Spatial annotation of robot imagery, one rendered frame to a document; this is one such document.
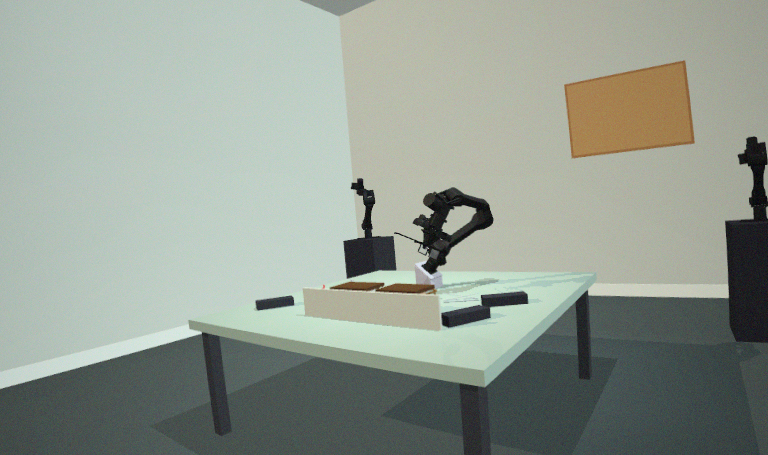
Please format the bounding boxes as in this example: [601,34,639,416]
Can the beige flat panel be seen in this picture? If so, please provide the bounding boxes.
[303,287,442,331]

